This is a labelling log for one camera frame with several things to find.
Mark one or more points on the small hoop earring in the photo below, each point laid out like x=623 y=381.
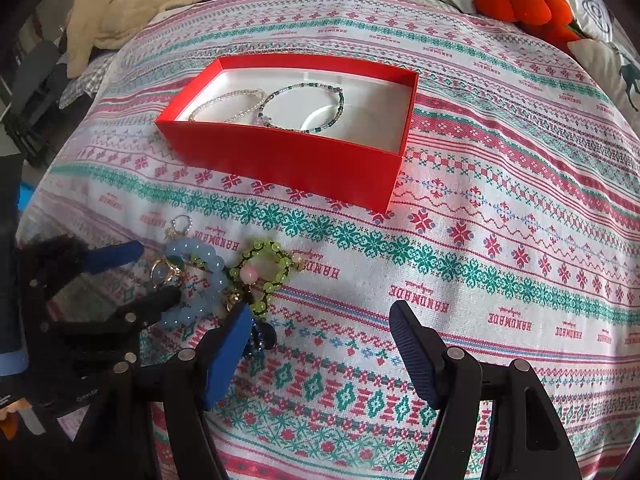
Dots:
x=182 y=222

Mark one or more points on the white printed pillow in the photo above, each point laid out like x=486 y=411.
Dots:
x=590 y=5

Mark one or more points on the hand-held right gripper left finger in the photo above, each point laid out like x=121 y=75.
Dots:
x=227 y=355

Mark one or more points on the black folding chair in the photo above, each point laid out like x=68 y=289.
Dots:
x=35 y=85

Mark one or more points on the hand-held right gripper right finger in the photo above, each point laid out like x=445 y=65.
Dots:
x=415 y=355

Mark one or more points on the beige quilted blanket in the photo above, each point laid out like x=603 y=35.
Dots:
x=130 y=5

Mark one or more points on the orange pumpkin plush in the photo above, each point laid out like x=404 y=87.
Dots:
x=520 y=5

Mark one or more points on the grey checked sheet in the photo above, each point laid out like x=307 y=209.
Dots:
x=85 y=80

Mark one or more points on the patterned knit-print bedspread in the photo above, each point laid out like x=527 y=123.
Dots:
x=500 y=210

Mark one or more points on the white deer print pillow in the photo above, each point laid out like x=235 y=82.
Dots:
x=610 y=70

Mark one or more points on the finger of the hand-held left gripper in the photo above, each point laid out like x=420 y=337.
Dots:
x=150 y=305
x=115 y=255

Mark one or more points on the dark beaded hair clip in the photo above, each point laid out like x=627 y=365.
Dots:
x=265 y=335

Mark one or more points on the red cardboard box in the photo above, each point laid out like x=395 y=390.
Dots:
x=280 y=170

